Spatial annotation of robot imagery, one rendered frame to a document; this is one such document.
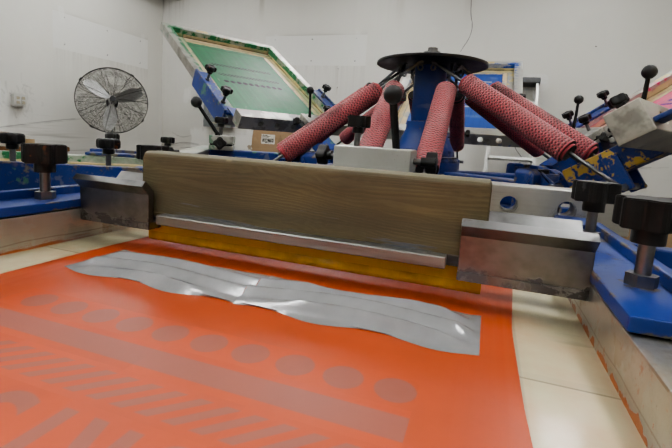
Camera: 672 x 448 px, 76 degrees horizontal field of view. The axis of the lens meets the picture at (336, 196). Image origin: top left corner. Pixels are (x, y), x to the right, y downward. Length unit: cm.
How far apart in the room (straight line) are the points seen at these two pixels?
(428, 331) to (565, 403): 9
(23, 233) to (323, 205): 30
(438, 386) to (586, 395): 8
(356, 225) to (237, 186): 13
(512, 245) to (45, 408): 31
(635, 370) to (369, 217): 22
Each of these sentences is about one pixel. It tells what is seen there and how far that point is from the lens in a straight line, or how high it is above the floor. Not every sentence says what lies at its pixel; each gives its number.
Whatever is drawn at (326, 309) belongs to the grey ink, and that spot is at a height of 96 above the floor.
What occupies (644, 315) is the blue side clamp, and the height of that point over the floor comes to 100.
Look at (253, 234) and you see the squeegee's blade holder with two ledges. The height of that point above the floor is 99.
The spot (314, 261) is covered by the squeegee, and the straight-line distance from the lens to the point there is 42.
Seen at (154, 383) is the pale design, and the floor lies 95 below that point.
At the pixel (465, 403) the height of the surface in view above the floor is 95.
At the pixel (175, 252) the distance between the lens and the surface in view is 49.
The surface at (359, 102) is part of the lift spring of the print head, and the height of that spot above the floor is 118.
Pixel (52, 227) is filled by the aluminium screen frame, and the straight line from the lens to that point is 55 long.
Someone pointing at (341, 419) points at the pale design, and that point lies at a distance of 23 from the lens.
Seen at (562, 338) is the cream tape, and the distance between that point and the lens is 36.
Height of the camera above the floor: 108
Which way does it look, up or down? 7 degrees down
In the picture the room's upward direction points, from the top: 4 degrees clockwise
